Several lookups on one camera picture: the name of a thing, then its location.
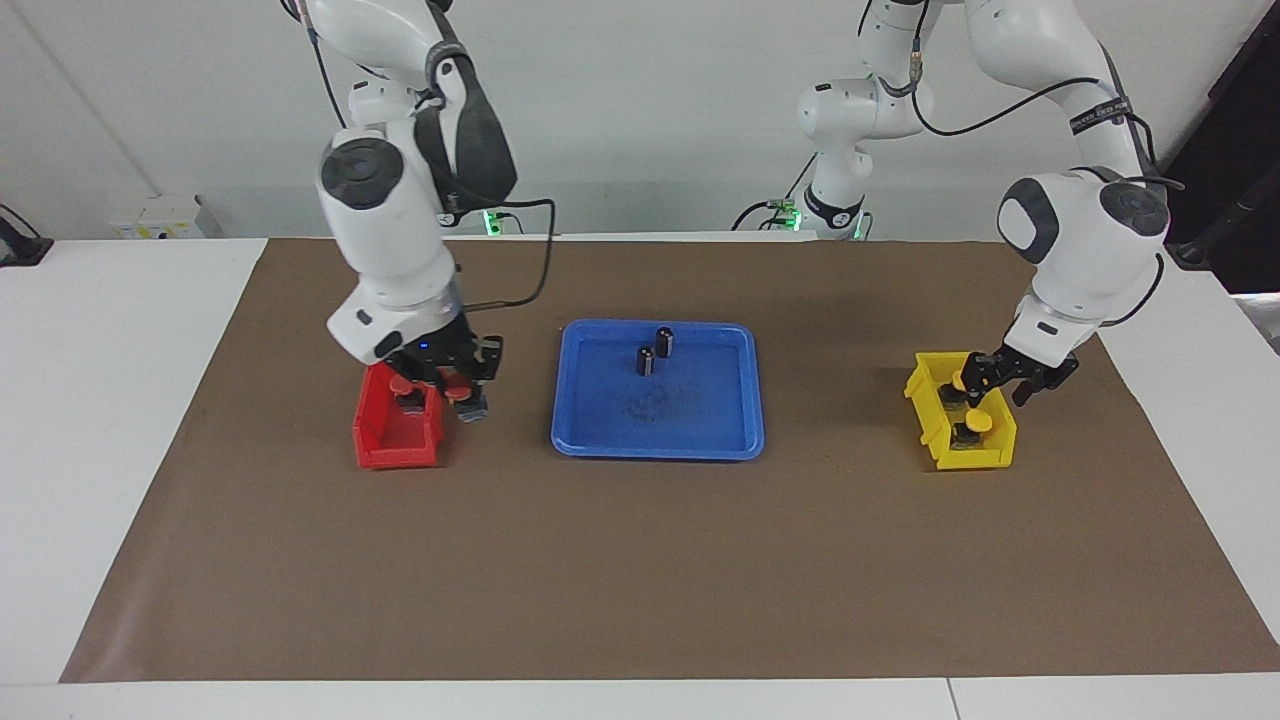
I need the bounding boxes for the white power strip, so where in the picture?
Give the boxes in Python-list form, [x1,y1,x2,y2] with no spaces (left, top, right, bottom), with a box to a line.
[110,194,208,241]

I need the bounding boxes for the grey metal object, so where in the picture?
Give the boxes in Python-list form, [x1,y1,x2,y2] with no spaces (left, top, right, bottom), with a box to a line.
[1232,293,1280,356]

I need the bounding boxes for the brown table mat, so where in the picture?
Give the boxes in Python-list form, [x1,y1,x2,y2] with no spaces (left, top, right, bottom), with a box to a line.
[60,238,1280,685]

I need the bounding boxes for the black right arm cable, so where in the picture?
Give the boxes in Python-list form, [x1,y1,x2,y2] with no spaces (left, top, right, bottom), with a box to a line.
[440,198,557,311]

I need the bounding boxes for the black equipment stand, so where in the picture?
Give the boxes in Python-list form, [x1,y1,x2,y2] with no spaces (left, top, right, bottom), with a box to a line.
[1165,0,1280,294]

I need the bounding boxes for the black left base cable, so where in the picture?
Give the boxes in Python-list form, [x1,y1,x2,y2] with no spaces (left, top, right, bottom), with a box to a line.
[730,155,819,233]

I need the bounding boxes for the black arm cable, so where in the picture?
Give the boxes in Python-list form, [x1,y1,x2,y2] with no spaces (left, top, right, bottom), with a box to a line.
[858,0,1187,331]
[440,198,557,311]

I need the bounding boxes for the red plastic bin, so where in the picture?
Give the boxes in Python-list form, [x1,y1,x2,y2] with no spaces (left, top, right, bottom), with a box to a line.
[352,360,447,471]

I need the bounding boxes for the yellow plastic bin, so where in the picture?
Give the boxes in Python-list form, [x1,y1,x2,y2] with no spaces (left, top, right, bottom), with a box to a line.
[904,350,1018,472]

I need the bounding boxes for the blue plastic tray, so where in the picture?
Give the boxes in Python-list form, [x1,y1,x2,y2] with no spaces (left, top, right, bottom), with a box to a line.
[550,319,767,462]

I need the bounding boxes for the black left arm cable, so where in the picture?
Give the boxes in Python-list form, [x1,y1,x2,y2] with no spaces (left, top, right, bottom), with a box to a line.
[858,0,1187,331]

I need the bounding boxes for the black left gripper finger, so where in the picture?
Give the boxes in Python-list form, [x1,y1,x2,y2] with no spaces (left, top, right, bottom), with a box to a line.
[960,350,1003,411]
[1012,372,1069,409]

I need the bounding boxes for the black clamp mount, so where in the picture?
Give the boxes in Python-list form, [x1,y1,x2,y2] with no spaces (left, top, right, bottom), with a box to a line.
[0,204,54,268]

